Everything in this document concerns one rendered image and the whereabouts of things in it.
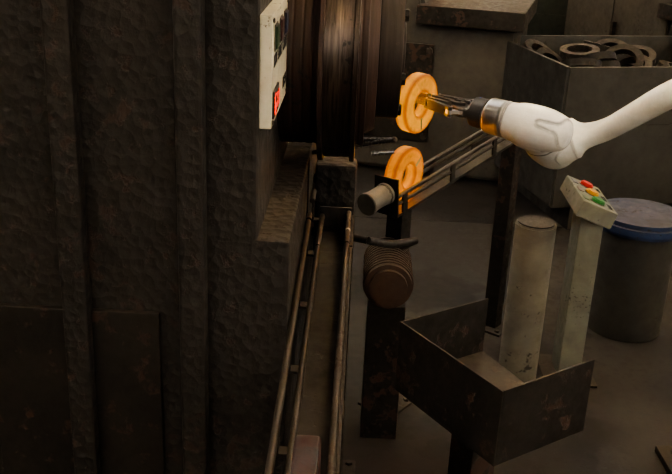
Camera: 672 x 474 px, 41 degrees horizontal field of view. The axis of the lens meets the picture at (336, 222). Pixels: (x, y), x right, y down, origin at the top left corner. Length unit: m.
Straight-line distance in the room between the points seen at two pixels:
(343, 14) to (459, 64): 2.91
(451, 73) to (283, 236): 3.13
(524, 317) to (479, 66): 2.03
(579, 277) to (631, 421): 0.44
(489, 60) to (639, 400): 2.15
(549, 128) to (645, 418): 1.05
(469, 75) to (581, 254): 1.97
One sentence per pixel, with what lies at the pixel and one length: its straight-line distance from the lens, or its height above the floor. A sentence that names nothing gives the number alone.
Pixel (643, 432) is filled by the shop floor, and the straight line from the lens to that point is 2.78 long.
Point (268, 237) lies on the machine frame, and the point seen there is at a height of 0.87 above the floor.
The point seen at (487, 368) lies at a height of 0.60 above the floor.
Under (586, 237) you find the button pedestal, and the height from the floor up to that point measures 0.48.
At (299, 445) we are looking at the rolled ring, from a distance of 1.18.
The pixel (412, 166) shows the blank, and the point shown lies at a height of 0.73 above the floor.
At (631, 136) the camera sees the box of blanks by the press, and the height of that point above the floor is 0.44.
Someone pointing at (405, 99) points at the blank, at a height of 0.93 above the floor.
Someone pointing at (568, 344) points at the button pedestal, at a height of 0.12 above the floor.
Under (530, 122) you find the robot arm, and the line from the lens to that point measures 2.15.
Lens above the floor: 1.44
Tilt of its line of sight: 21 degrees down
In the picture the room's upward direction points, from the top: 3 degrees clockwise
